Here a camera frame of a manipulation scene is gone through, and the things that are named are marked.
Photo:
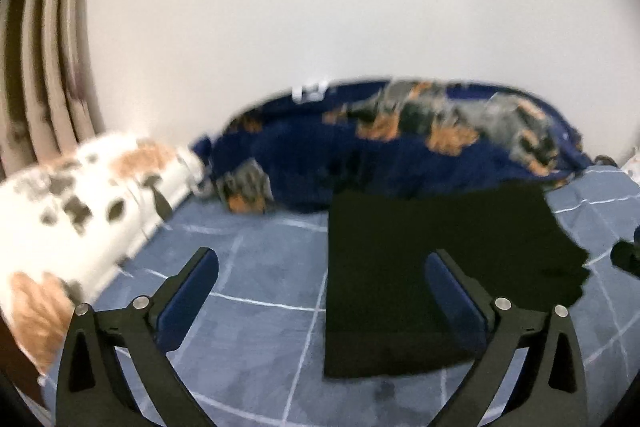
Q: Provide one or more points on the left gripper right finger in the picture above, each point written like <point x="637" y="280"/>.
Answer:
<point x="551" y="386"/>

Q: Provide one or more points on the navy dog print blanket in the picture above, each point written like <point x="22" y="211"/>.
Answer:
<point x="391" y="137"/>

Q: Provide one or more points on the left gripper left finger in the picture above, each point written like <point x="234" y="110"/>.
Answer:
<point x="92" y="389"/>

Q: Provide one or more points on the white floral pillow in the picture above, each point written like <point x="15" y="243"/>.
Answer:
<point x="68" y="226"/>

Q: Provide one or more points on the brown striped curtain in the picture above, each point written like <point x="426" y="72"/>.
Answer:
<point x="45" y="111"/>

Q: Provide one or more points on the black pants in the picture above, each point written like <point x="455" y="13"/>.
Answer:
<point x="393" y="306"/>

